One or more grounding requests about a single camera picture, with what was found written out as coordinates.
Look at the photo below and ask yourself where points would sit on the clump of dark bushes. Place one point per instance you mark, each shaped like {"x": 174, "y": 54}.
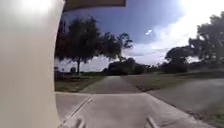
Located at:
{"x": 125, "y": 67}

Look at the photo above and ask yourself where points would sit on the dark leafy tree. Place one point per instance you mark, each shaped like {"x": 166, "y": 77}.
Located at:
{"x": 110, "y": 46}

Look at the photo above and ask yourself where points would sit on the tall thin pine tree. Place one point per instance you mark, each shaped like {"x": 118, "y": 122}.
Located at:
{"x": 125, "y": 41}

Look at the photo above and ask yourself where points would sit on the large spreading tree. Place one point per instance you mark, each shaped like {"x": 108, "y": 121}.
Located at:
{"x": 78, "y": 43}

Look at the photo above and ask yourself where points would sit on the grass with bare patches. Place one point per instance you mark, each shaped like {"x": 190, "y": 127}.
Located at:
{"x": 71, "y": 85}

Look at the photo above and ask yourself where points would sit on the grey paved path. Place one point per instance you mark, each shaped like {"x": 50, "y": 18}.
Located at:
{"x": 113, "y": 110}

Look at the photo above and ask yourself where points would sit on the dry patchy grass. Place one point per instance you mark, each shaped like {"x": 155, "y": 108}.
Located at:
{"x": 156, "y": 81}

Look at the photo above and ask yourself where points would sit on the roof overhang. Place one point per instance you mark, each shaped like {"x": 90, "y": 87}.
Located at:
{"x": 93, "y": 3}

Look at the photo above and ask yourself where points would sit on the robot's own part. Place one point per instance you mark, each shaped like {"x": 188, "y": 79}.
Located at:
{"x": 152, "y": 123}
{"x": 80, "y": 124}

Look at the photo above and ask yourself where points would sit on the white column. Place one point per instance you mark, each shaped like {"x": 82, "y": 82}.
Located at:
{"x": 26, "y": 66}

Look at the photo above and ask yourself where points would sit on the grey asphalt road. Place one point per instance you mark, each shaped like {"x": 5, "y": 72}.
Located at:
{"x": 193, "y": 95}

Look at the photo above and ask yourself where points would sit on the group of broad trees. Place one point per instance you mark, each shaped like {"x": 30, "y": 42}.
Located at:
{"x": 206, "y": 40}

